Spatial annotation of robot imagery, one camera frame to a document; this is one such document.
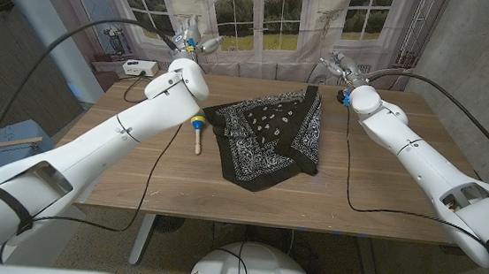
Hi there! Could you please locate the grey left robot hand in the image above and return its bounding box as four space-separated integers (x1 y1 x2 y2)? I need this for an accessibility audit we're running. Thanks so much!
171 14 227 65

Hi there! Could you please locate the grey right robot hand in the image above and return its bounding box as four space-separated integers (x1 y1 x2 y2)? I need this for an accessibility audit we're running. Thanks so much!
317 49 372 90

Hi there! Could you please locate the black paisley bandana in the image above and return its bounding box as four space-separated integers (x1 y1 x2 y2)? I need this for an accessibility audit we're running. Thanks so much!
195 76 327 198

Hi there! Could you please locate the colourful wooden maraca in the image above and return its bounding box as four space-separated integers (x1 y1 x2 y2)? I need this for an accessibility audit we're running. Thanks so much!
187 110 208 156

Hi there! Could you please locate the white power box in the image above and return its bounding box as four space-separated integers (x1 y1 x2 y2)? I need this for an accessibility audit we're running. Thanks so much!
121 58 161 79

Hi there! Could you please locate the printed window backdrop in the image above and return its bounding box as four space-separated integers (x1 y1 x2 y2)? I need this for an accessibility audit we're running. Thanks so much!
53 0 451 97

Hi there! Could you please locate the pale round column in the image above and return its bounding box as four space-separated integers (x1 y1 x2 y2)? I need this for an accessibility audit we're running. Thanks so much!
0 0 113 106

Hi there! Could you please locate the black round fan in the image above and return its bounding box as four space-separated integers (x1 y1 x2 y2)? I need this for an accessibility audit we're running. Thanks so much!
151 213 187 236

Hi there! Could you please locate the table leg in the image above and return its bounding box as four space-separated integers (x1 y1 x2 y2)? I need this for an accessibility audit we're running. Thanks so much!
351 234 386 274
127 211 157 267

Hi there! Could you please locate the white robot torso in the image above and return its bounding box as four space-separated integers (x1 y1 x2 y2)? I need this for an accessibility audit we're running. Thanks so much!
187 236 319 274

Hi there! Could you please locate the black power box cable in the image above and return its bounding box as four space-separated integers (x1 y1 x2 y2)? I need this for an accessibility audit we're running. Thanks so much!
121 72 153 106

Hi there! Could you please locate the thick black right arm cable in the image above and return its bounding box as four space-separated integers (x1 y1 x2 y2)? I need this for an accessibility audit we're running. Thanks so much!
360 68 489 172

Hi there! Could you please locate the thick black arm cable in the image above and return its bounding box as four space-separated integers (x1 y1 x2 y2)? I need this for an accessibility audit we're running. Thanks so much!
0 7 180 202
360 68 489 172

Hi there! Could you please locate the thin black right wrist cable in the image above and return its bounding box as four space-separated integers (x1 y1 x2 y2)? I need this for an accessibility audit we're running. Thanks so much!
332 105 489 274

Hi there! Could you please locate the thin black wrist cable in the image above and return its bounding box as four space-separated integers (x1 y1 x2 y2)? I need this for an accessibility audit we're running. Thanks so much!
332 105 489 274
0 107 185 274

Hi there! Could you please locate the thin black left wrist cable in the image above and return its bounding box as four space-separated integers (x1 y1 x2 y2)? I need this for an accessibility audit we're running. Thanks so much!
0 107 185 274

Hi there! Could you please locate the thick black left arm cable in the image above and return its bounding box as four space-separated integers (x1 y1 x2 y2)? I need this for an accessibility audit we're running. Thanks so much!
0 7 180 202

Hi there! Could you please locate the blue bin with wooden handle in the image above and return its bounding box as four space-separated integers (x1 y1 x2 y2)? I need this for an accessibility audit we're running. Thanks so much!
0 116 58 183

